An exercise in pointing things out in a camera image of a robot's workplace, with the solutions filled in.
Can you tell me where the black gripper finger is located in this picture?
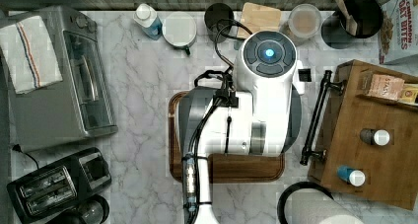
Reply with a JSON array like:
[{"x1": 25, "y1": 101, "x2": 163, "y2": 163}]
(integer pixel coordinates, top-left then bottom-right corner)
[{"x1": 298, "y1": 68, "x2": 312, "y2": 82}]

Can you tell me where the black drawer handle bar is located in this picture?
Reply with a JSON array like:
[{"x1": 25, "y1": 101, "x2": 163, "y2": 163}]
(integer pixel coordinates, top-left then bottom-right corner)
[{"x1": 300, "y1": 70, "x2": 345, "y2": 166}]

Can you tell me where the wooden drawer cabinet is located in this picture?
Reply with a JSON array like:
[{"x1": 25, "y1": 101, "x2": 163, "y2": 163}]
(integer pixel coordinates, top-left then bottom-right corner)
[{"x1": 309, "y1": 60, "x2": 418, "y2": 210}]

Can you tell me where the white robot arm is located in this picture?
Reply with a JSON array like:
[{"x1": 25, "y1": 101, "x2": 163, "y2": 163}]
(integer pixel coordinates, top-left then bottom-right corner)
[{"x1": 175, "y1": 31, "x2": 305, "y2": 224}]

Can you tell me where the clear lidded jar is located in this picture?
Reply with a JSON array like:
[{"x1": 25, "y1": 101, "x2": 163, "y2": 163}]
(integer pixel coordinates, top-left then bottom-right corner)
[{"x1": 280, "y1": 4, "x2": 322, "y2": 46}]

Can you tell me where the wooden spatula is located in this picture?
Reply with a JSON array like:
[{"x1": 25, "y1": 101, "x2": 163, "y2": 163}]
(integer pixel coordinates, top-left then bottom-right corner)
[{"x1": 335, "y1": 0, "x2": 358, "y2": 36}]

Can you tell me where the tea bag box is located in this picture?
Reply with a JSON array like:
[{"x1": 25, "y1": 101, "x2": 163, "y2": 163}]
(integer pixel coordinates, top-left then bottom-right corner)
[{"x1": 362, "y1": 72, "x2": 404, "y2": 101}]

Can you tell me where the light wooden board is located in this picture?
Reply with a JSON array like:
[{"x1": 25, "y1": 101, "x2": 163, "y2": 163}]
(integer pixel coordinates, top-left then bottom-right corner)
[{"x1": 240, "y1": 2, "x2": 282, "y2": 33}]

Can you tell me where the black utensil holder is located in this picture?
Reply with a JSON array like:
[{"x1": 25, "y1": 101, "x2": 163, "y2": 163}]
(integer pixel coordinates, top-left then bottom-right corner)
[{"x1": 321, "y1": 0, "x2": 383, "y2": 49}]

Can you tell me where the dark spice bottle white cap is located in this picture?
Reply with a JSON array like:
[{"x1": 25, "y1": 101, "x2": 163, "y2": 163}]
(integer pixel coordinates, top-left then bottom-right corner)
[{"x1": 360, "y1": 128, "x2": 390, "y2": 146}]

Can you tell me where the cinnamon oat bites cereal box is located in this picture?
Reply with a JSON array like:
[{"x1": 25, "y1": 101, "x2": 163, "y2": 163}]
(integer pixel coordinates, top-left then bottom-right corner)
[{"x1": 379, "y1": 0, "x2": 418, "y2": 65}]

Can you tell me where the black cup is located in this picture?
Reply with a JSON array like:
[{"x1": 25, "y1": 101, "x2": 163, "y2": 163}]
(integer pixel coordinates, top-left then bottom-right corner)
[{"x1": 204, "y1": 3, "x2": 234, "y2": 41}]

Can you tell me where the yellow tea packet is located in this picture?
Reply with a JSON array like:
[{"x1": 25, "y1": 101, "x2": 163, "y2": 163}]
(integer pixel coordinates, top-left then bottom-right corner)
[{"x1": 399, "y1": 84, "x2": 418, "y2": 104}]

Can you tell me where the blue spice bottle white cap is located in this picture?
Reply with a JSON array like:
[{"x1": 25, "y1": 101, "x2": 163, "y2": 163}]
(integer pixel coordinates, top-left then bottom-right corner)
[{"x1": 337, "y1": 166, "x2": 366, "y2": 187}]

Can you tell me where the paper towel roll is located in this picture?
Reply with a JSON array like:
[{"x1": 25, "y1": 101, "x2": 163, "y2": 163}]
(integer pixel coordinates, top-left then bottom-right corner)
[{"x1": 277, "y1": 182, "x2": 365, "y2": 224}]

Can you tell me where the white mug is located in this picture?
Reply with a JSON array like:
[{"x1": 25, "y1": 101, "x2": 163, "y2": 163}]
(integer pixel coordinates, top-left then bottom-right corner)
[{"x1": 162, "y1": 11, "x2": 197, "y2": 56}]

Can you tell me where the blue soap bottle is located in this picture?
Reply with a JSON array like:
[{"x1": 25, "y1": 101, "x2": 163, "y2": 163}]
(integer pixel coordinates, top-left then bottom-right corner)
[{"x1": 133, "y1": 3, "x2": 162, "y2": 40}]

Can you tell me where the silver toaster oven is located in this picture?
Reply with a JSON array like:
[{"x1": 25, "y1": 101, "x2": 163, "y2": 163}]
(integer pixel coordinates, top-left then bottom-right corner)
[{"x1": 1, "y1": 6, "x2": 117, "y2": 152}]

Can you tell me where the white striped dish towel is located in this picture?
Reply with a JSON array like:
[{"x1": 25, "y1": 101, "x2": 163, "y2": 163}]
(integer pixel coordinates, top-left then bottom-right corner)
[{"x1": 0, "y1": 16, "x2": 62, "y2": 94}]

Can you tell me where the black two-slot toaster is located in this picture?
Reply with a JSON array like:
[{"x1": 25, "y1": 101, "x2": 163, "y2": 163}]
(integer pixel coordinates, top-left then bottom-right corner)
[{"x1": 7, "y1": 147, "x2": 111, "y2": 224}]

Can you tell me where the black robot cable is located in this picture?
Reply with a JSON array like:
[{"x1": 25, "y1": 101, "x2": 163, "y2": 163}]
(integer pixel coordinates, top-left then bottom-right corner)
[{"x1": 193, "y1": 18, "x2": 253, "y2": 88}]

